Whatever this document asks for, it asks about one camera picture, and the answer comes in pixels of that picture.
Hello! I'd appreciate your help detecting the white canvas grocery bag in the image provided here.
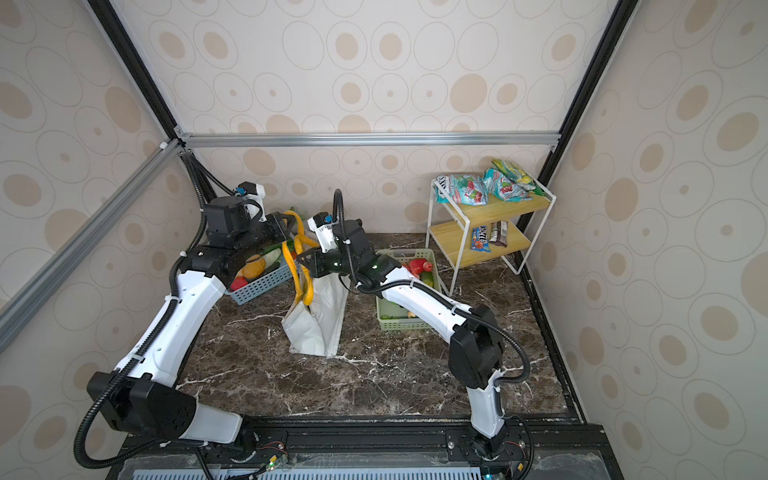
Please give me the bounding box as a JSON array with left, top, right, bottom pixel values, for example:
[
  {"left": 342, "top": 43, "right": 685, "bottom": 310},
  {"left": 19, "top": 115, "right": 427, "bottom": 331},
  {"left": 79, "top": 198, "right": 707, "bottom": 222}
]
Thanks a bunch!
[{"left": 281, "top": 241, "right": 349, "bottom": 358}]

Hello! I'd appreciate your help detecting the red apple toy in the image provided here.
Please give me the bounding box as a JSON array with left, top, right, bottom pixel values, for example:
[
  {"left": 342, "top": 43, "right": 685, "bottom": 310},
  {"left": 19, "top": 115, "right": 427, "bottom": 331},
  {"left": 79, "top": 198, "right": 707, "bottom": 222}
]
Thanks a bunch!
[{"left": 406, "top": 258, "right": 427, "bottom": 277}]

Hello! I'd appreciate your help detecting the horizontal aluminium frame bar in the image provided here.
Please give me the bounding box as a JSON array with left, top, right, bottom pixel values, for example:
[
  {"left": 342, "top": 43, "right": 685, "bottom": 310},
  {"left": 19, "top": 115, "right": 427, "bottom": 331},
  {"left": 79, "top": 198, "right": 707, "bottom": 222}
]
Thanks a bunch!
[{"left": 181, "top": 131, "right": 561, "bottom": 148}]

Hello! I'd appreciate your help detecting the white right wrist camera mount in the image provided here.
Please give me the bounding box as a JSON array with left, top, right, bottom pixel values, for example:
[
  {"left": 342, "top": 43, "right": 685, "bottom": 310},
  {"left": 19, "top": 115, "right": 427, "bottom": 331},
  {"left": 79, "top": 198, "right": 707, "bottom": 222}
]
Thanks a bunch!
[{"left": 307, "top": 212, "right": 337, "bottom": 253}]

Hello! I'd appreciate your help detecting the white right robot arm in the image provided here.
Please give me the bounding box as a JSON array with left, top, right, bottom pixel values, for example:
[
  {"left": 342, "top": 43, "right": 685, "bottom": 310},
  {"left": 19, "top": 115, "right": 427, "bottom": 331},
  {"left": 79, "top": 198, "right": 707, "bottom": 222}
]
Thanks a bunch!
[{"left": 298, "top": 212, "right": 531, "bottom": 440}]

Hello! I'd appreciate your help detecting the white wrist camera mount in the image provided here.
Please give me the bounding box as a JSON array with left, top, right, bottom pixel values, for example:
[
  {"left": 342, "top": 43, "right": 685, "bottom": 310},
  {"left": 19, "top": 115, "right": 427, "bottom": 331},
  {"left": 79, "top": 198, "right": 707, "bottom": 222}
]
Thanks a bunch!
[
  {"left": 307, "top": 212, "right": 337, "bottom": 253},
  {"left": 235, "top": 181, "right": 266, "bottom": 222}
]

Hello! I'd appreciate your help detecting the white wire wooden shelf rack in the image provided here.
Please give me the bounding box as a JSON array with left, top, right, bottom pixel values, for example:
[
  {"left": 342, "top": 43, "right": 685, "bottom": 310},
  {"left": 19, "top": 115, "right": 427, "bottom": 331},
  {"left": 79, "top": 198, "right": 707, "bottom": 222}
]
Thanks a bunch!
[{"left": 425, "top": 180, "right": 557, "bottom": 295}]

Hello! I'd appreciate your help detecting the blue candy packet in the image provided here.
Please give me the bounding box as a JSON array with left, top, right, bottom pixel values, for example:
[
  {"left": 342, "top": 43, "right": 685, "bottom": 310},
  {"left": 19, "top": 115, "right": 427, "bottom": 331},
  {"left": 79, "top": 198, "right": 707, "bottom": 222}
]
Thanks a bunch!
[{"left": 470, "top": 226, "right": 491, "bottom": 253}]

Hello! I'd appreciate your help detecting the diagonal aluminium frame bar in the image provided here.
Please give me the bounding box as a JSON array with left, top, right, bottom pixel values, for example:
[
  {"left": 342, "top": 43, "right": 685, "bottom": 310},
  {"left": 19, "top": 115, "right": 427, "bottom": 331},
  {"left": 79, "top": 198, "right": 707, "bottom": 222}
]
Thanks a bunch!
[{"left": 1, "top": 139, "right": 181, "bottom": 350}]

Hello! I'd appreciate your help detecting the orange potato toy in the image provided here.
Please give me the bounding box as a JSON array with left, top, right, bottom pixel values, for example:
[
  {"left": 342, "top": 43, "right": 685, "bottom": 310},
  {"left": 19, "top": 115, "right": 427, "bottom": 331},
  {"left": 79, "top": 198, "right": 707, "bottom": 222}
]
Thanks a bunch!
[{"left": 239, "top": 256, "right": 267, "bottom": 281}]

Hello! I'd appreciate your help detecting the yellow green snack bag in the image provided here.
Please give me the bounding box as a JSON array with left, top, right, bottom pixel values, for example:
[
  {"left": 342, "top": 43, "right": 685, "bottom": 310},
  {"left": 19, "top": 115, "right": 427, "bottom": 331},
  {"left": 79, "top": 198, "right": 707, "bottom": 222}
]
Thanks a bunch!
[{"left": 492, "top": 159, "right": 545, "bottom": 196}]

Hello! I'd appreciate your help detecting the green orange mango toy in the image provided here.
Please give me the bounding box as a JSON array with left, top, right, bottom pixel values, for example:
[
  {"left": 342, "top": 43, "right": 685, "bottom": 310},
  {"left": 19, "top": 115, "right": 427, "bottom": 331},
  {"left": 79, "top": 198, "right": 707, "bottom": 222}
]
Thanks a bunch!
[{"left": 420, "top": 271, "right": 435, "bottom": 288}]

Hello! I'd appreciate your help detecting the light green perforated basket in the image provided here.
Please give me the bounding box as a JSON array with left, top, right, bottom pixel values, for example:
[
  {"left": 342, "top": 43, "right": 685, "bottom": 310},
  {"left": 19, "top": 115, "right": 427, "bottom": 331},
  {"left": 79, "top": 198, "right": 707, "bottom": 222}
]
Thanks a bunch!
[{"left": 376, "top": 248, "right": 443, "bottom": 331}]

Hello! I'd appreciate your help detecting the red bell pepper toy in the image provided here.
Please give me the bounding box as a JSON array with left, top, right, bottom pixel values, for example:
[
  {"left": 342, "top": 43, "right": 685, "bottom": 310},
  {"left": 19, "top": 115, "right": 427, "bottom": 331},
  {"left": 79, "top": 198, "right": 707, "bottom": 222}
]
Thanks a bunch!
[{"left": 230, "top": 276, "right": 248, "bottom": 292}]

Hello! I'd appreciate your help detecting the brown chocolate bar packet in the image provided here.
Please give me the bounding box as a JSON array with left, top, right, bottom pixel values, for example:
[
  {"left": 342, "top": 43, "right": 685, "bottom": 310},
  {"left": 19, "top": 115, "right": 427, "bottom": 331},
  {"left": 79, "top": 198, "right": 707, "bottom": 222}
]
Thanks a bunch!
[{"left": 489, "top": 221, "right": 508, "bottom": 248}]

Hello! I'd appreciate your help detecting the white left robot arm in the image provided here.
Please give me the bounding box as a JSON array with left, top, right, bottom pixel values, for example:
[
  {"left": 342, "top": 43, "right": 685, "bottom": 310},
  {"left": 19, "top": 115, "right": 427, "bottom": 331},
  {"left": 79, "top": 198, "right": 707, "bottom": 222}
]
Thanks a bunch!
[{"left": 73, "top": 196, "right": 296, "bottom": 469}]

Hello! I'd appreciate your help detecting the blue perforated basket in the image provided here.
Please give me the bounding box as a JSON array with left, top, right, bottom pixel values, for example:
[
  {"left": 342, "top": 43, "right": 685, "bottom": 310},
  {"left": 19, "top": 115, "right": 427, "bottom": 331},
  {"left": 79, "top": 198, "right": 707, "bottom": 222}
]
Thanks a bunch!
[{"left": 227, "top": 245, "right": 292, "bottom": 305}]

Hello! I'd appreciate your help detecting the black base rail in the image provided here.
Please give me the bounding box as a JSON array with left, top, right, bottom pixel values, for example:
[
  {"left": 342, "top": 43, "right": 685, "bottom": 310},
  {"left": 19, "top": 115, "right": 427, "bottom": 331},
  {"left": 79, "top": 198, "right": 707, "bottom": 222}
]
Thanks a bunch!
[{"left": 108, "top": 415, "right": 623, "bottom": 479}]

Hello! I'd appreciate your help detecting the teal candy snack bag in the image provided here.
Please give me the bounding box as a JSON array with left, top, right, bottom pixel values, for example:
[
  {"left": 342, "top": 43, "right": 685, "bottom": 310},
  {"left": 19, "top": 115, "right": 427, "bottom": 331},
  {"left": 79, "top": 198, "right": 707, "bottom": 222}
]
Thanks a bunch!
[{"left": 483, "top": 168, "right": 531, "bottom": 203}]

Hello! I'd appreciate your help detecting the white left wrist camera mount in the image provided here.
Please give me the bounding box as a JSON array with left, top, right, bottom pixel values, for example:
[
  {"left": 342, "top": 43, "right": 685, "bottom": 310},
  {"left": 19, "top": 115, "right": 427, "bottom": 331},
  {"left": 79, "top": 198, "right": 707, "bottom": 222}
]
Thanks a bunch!
[{"left": 235, "top": 181, "right": 266, "bottom": 222}]

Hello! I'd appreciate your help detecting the green cucumber toy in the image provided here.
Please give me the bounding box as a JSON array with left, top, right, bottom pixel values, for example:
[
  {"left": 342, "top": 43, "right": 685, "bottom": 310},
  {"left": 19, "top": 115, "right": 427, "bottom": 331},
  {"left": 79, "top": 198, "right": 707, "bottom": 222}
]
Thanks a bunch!
[{"left": 259, "top": 239, "right": 295, "bottom": 256}]

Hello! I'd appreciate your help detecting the green candy snack bag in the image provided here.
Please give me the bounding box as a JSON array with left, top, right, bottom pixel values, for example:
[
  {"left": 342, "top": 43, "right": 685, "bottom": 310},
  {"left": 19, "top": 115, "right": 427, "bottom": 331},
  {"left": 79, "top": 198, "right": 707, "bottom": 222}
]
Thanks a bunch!
[{"left": 434, "top": 175, "right": 488, "bottom": 206}]

